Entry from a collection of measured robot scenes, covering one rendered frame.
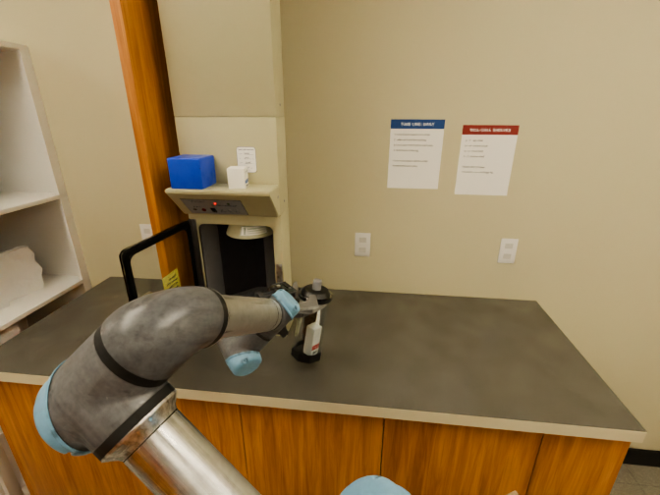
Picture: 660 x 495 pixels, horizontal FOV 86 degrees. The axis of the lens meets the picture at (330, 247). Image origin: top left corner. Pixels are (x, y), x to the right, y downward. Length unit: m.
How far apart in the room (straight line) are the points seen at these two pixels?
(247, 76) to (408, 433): 1.16
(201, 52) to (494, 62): 1.02
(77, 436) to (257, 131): 0.87
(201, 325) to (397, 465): 0.94
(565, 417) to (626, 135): 1.07
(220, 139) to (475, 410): 1.09
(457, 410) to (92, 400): 0.90
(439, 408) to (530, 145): 1.05
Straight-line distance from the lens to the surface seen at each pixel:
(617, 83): 1.75
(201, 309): 0.54
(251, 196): 1.07
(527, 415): 1.22
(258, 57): 1.15
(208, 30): 1.21
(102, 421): 0.56
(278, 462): 1.39
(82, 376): 0.55
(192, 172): 1.13
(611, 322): 2.08
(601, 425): 1.29
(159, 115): 1.28
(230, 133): 1.18
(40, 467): 1.93
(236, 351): 0.89
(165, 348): 0.51
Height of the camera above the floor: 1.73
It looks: 21 degrees down
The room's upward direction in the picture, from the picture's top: straight up
